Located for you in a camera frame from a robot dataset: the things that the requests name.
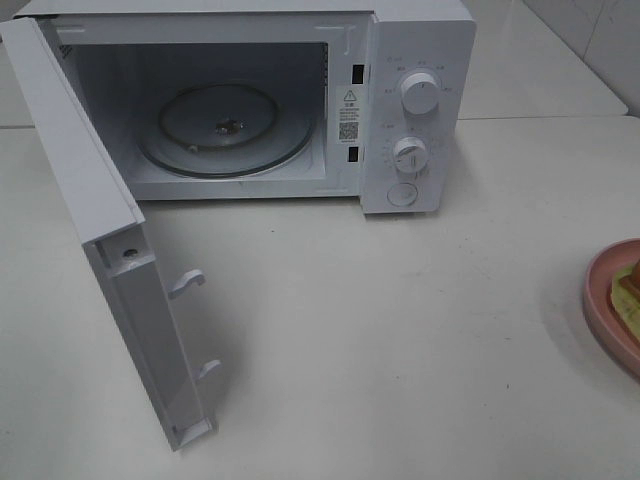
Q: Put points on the round door release button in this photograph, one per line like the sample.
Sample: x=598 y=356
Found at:
x=402 y=194

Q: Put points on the white timer knob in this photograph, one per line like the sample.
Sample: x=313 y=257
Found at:
x=410 y=155

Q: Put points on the white microwave door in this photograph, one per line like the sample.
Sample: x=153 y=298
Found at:
x=110 y=227

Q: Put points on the white bread sandwich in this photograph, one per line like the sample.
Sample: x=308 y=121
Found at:
x=624 y=297

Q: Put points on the pink round plate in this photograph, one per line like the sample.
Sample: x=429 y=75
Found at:
x=601 y=317

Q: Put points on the glass microwave turntable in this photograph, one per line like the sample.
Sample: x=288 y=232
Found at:
x=226 y=130

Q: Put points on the white microwave oven body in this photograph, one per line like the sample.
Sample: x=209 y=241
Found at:
x=123 y=58

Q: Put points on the upper white power knob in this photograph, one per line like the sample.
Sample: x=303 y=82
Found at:
x=420 y=92

